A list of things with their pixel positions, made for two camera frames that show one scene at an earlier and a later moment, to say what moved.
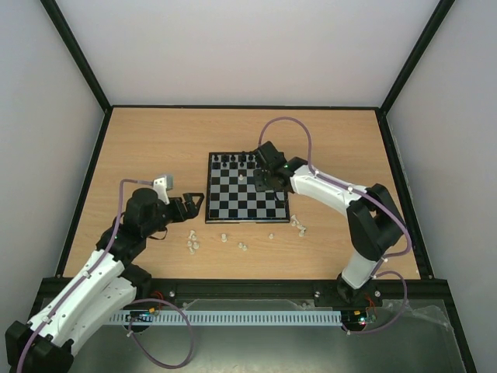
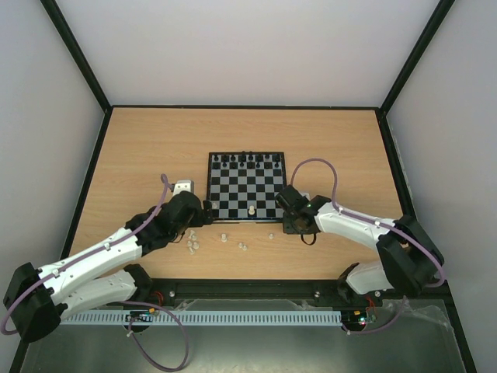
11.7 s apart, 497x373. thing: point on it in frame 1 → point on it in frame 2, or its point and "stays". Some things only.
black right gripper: x=260 y=180 → x=289 y=224
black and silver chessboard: x=231 y=193 stays
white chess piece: x=191 y=235 stays
